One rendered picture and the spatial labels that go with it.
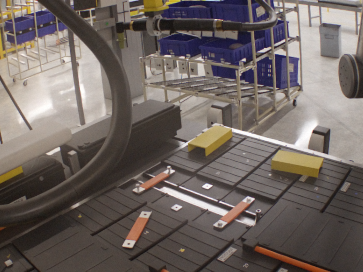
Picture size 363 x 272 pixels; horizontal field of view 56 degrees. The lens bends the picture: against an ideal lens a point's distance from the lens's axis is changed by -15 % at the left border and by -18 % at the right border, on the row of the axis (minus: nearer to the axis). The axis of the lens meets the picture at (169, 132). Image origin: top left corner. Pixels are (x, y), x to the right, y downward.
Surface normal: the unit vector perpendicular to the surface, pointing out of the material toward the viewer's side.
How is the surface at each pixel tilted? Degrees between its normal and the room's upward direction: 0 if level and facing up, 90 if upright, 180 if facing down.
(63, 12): 76
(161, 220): 0
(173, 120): 90
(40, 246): 0
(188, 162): 0
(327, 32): 90
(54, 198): 44
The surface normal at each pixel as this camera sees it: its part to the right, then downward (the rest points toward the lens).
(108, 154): 0.27, -0.54
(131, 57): 0.73, 0.22
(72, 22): -0.10, 0.15
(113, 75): -0.29, -0.34
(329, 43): -0.52, 0.39
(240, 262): -0.09, -0.91
